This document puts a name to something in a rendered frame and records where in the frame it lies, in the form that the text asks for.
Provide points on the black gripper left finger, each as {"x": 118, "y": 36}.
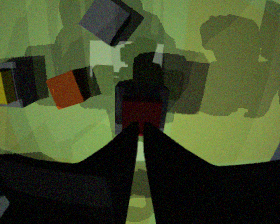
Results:
{"x": 97, "y": 187}

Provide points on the orange-brown block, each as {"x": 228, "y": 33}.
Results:
{"x": 68, "y": 88}

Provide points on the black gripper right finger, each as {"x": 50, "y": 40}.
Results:
{"x": 185, "y": 188}

